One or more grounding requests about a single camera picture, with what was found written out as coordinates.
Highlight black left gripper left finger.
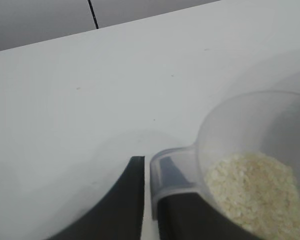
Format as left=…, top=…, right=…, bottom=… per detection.
left=46, top=155, right=146, bottom=240

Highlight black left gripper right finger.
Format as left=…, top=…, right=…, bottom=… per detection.
left=156, top=156, right=263, bottom=240

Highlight white rice grains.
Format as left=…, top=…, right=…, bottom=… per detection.
left=204, top=151, right=300, bottom=240

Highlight translucent plastic measuring cup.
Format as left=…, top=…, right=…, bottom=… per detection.
left=149, top=90, right=300, bottom=240

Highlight thin dark hanging cable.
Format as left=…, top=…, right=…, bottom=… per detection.
left=86, top=0, right=100, bottom=30

